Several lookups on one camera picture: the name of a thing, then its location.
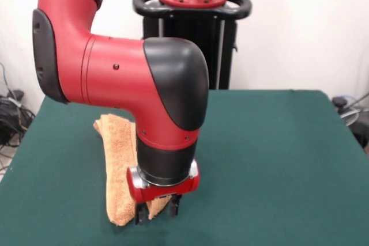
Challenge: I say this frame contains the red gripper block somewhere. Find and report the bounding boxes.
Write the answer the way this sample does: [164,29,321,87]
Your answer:
[126,160,201,226]

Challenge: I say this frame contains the orange terry towel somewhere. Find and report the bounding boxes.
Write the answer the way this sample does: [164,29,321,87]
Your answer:
[92,113,173,226]

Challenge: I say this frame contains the dark green table cloth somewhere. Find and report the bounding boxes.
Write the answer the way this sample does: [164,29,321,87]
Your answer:
[0,89,369,246]

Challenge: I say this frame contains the black grey stand foot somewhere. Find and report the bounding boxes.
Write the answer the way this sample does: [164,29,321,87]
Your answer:
[6,89,26,101]
[331,95,369,149]

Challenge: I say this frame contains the black floor cable bundle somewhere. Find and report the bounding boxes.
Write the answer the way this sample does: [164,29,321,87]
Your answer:
[0,61,37,175]

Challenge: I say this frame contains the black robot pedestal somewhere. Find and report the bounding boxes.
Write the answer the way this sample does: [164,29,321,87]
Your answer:
[132,0,253,90]

